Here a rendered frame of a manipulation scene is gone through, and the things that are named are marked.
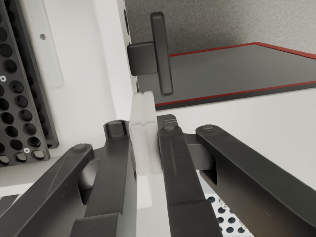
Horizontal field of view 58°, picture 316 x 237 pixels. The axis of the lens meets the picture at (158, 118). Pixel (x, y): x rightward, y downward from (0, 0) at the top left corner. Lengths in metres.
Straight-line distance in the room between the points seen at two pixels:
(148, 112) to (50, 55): 0.19
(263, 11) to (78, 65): 1.00
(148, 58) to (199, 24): 0.94
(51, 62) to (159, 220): 0.32
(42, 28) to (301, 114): 0.38
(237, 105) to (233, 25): 0.79
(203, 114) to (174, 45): 0.76
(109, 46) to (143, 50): 0.03
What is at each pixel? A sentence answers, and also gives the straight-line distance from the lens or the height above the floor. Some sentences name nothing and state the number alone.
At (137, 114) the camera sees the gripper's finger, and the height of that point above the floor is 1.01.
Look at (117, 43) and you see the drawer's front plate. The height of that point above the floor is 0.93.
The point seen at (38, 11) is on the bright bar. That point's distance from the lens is 0.33.
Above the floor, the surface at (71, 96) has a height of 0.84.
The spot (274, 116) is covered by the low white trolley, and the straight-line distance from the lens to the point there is 0.47.
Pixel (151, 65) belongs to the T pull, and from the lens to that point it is 0.26.
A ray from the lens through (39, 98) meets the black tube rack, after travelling 0.32.
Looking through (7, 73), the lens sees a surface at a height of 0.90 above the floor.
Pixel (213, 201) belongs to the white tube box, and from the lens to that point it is 0.47.
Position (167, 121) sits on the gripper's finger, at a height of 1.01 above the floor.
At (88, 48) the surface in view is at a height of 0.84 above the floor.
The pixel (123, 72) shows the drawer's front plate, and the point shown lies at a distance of 0.24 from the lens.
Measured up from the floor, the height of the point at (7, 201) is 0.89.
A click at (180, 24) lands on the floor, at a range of 1.17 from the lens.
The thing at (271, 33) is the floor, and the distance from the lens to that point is 1.27.
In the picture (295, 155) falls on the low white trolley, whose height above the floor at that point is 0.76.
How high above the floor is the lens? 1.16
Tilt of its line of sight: 70 degrees down
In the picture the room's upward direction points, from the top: 172 degrees clockwise
